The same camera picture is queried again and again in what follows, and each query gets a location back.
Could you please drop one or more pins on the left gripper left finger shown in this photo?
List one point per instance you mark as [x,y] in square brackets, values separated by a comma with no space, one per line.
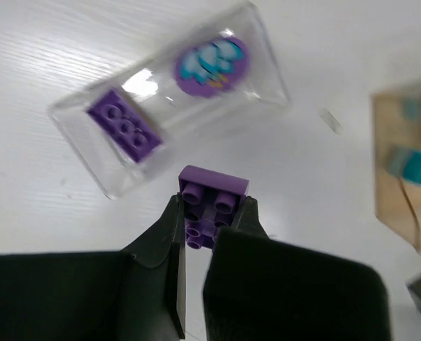
[137,293]

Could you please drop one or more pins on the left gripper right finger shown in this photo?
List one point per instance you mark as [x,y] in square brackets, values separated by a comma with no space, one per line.
[257,288]

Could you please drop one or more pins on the small purple lego brick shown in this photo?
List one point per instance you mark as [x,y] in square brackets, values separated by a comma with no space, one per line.
[211,201]

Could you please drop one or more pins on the dark purple lego brick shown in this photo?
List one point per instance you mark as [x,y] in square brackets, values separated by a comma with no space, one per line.
[126,124]

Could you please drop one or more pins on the long teal lego brick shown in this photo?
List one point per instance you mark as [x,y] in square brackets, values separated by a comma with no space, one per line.
[405,163]

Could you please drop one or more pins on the light purple lego piece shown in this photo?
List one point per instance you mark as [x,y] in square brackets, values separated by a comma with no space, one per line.
[212,67]

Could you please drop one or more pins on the clear plastic container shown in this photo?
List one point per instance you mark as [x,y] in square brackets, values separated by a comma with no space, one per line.
[185,122]

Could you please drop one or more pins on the orange plastic container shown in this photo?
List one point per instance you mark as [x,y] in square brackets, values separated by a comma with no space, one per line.
[396,117]

